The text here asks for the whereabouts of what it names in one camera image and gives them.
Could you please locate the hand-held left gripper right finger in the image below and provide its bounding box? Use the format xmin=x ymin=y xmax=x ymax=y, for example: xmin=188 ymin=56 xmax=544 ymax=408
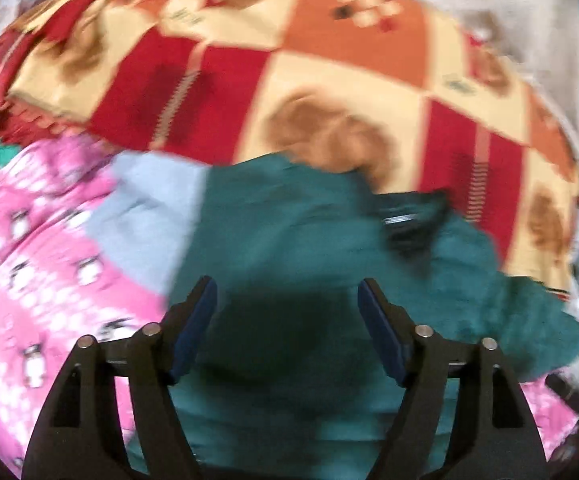
xmin=358 ymin=277 xmax=553 ymax=480

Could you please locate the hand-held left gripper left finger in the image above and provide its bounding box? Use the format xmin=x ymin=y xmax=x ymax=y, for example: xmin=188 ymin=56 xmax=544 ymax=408
xmin=22 ymin=276 xmax=219 ymax=480

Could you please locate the dark green garment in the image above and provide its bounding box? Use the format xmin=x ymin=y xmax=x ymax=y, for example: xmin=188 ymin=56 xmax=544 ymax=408
xmin=130 ymin=154 xmax=579 ymax=476

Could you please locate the small black object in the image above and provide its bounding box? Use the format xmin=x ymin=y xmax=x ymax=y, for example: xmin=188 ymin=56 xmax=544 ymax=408
xmin=380 ymin=189 xmax=453 ymax=273

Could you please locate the light blue cloth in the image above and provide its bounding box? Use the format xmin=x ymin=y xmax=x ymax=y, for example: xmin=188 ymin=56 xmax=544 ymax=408
xmin=86 ymin=152 xmax=211 ymax=297

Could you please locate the pink penguin print blanket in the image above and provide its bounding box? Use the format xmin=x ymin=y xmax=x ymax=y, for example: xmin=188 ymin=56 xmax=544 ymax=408
xmin=0 ymin=135 xmax=170 ymax=478

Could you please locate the red orange checked blanket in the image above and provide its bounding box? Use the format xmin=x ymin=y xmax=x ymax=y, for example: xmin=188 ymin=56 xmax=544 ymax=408
xmin=0 ymin=0 xmax=579 ymax=303

